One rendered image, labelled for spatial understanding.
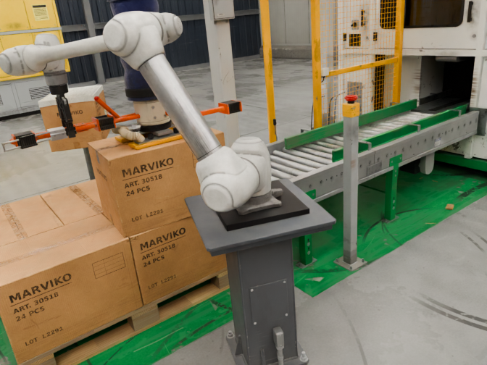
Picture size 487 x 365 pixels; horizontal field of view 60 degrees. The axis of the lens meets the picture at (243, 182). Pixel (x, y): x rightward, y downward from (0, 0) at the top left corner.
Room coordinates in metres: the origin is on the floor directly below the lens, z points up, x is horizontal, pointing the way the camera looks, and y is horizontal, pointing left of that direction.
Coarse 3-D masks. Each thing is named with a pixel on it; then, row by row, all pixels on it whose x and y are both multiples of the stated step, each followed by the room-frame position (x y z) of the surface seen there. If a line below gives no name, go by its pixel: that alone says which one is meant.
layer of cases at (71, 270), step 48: (48, 192) 2.56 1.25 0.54; (96, 192) 2.48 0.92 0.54; (0, 240) 1.93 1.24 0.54; (48, 240) 1.88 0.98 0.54; (96, 240) 1.83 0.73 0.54; (144, 240) 1.87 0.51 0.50; (192, 240) 2.01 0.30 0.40; (0, 288) 1.51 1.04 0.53; (48, 288) 1.60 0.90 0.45; (96, 288) 1.71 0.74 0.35; (144, 288) 1.84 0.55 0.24; (48, 336) 1.57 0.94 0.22
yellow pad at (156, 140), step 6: (174, 132) 2.09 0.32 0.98; (150, 138) 2.01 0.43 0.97; (156, 138) 2.02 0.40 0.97; (162, 138) 2.02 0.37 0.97; (168, 138) 2.02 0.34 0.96; (174, 138) 2.04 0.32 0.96; (180, 138) 2.06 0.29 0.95; (132, 144) 1.97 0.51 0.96; (138, 144) 1.96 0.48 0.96; (144, 144) 1.96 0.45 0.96; (150, 144) 1.97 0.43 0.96; (156, 144) 1.99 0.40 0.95
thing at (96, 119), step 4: (100, 116) 2.04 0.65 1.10; (104, 116) 2.05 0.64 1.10; (108, 116) 2.05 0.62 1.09; (112, 116) 1.99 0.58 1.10; (92, 120) 2.01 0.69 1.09; (96, 120) 1.95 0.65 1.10; (100, 120) 1.95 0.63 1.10; (104, 120) 1.96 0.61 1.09; (108, 120) 1.97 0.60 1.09; (112, 120) 1.98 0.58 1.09; (100, 124) 1.96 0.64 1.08; (104, 124) 1.97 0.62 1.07; (108, 124) 1.98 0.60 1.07; (112, 124) 1.99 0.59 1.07; (96, 128) 1.97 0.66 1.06; (100, 128) 1.96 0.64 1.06; (104, 128) 1.96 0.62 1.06; (108, 128) 1.97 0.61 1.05
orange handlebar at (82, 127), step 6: (216, 108) 2.04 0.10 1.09; (222, 108) 2.06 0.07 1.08; (126, 114) 2.09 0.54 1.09; (132, 114) 2.10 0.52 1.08; (138, 114) 2.08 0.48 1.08; (204, 114) 2.00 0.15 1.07; (120, 120) 2.02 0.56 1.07; (126, 120) 2.04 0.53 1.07; (78, 126) 1.91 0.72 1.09; (84, 126) 1.93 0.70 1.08; (90, 126) 1.94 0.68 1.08; (96, 126) 1.96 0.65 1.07; (42, 132) 1.87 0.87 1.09; (78, 132) 1.91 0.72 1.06; (12, 138) 1.80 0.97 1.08; (36, 138) 1.81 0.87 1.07; (42, 138) 1.83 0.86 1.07; (12, 144) 1.78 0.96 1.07
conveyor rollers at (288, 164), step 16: (416, 112) 3.71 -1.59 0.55; (368, 128) 3.37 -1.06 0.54; (384, 128) 3.34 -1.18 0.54; (304, 144) 3.09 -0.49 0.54; (320, 144) 3.07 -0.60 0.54; (336, 144) 3.05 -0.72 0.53; (272, 160) 2.83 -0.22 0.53; (288, 160) 2.73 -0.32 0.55; (304, 160) 2.71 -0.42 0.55; (320, 160) 2.70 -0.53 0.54; (272, 176) 2.55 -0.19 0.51; (288, 176) 2.44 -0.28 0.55
